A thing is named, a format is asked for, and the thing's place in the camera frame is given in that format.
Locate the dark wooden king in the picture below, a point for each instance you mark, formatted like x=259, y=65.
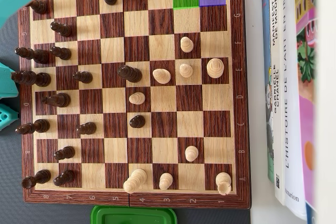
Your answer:
x=31, y=78

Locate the white rook right middle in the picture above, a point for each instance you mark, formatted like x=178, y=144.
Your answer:
x=215, y=68

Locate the dark wooden knight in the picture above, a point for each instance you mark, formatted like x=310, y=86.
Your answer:
x=57, y=100

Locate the dark wooden bishop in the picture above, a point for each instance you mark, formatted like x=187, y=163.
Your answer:
x=34, y=127
x=32, y=55

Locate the colourful pink puzzle box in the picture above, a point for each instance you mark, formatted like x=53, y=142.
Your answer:
x=305, y=129

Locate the wooden chessboard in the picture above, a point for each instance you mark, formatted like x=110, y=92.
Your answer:
x=113, y=98

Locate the light wooden rook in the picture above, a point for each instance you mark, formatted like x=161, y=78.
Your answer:
x=223, y=183

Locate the white Gabrielle Chanel book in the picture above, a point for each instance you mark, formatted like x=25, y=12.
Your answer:
x=275, y=56

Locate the green plastic container lid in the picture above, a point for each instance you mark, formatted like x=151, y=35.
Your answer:
x=134, y=215

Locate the dark grey mat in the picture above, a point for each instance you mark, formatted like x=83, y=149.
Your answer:
x=8, y=45

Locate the white art history book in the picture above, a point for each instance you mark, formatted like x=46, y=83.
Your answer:
x=294, y=103

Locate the light wooden queen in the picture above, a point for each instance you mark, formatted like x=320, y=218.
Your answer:
x=134, y=180

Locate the light wooden bishop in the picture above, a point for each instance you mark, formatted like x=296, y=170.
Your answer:
x=161, y=76

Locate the blue illustrated children's book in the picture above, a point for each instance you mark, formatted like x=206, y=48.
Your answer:
x=266, y=37

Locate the dark wooden rook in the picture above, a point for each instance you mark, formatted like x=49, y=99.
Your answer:
x=36, y=179
x=39, y=6

